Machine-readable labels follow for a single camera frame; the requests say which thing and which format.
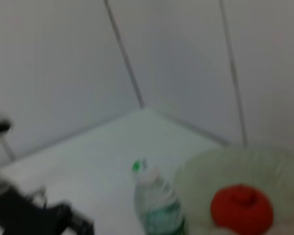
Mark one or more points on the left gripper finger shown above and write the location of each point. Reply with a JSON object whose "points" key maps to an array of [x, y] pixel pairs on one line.
{"points": [[82, 226]]}

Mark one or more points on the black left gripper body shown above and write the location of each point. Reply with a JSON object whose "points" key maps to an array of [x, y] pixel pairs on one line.
{"points": [[19, 218]]}

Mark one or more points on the clear water bottle green label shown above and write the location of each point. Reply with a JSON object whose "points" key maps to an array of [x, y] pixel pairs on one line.
{"points": [[159, 210]]}

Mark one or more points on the red apple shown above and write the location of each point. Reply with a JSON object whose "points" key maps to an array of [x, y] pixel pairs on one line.
{"points": [[240, 208]]}

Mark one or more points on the green glass fruit plate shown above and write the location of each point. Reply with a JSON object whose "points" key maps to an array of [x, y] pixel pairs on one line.
{"points": [[259, 166]]}

